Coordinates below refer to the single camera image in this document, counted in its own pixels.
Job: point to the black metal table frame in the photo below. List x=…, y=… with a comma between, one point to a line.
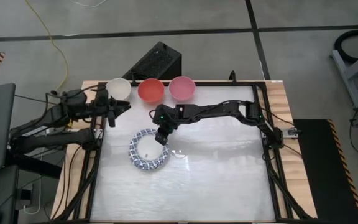
x=222, y=83

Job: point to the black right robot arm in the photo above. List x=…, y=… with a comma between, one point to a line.
x=216, y=109

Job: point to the pink plastic bowl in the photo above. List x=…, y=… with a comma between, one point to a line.
x=182, y=88

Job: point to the white plastic bowl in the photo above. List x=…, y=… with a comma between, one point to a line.
x=120, y=88

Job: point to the grey metal stand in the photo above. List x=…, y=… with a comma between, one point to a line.
x=342, y=70

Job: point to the small black clamp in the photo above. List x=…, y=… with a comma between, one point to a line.
x=232, y=77

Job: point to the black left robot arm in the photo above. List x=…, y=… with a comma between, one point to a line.
x=51, y=140

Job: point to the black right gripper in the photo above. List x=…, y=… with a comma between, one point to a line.
x=166, y=116

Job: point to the silver arm base bracket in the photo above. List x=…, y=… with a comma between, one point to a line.
x=291, y=132

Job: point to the orange plastic bowl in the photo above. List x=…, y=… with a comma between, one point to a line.
x=150, y=90

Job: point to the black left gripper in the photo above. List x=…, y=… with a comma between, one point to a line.
x=104, y=107

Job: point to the black perforated box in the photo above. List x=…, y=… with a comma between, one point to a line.
x=157, y=62

